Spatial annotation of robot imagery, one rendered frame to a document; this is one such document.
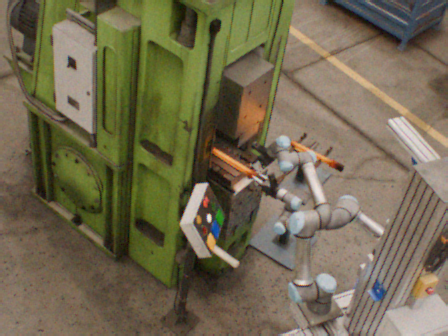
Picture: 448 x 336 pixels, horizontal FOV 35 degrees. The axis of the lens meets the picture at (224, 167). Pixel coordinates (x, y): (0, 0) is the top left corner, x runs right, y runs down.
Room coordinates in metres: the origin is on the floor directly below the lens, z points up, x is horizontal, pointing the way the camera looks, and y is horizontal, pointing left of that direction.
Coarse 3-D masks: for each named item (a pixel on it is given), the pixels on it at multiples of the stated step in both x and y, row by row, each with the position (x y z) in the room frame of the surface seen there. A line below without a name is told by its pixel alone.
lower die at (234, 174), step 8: (216, 144) 3.56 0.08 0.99; (224, 152) 3.49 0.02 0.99; (216, 160) 3.41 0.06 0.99; (224, 160) 3.41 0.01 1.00; (216, 168) 3.34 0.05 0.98; (224, 168) 3.34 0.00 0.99; (232, 168) 3.36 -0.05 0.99; (224, 176) 3.28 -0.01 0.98; (232, 176) 3.29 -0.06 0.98; (240, 176) 3.33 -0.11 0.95; (232, 184) 3.27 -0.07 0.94
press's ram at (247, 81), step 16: (240, 64) 3.41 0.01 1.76; (256, 64) 3.44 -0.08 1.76; (272, 64) 3.47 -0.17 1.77; (224, 80) 3.28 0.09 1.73; (240, 80) 3.26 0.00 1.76; (256, 80) 3.31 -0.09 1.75; (224, 96) 3.27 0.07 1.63; (240, 96) 3.21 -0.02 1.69; (256, 96) 3.34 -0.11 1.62; (224, 112) 3.26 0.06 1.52; (240, 112) 3.21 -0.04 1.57; (256, 112) 3.37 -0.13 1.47; (224, 128) 3.25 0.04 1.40; (240, 128) 3.24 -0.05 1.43
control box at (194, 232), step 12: (204, 192) 2.90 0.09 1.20; (192, 204) 2.80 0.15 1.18; (216, 204) 2.94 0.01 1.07; (192, 216) 2.70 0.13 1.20; (204, 216) 2.78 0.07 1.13; (192, 228) 2.64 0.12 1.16; (192, 240) 2.64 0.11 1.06; (204, 240) 2.66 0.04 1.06; (216, 240) 2.75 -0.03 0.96; (204, 252) 2.63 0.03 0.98
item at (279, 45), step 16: (288, 0) 3.74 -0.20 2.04; (272, 16) 3.62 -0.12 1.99; (288, 16) 3.79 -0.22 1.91; (272, 32) 3.64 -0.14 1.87; (288, 32) 3.82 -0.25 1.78; (256, 48) 3.66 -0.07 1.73; (272, 48) 3.68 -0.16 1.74; (272, 80) 3.75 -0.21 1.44; (272, 96) 3.80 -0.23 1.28; (272, 112) 3.82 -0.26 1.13
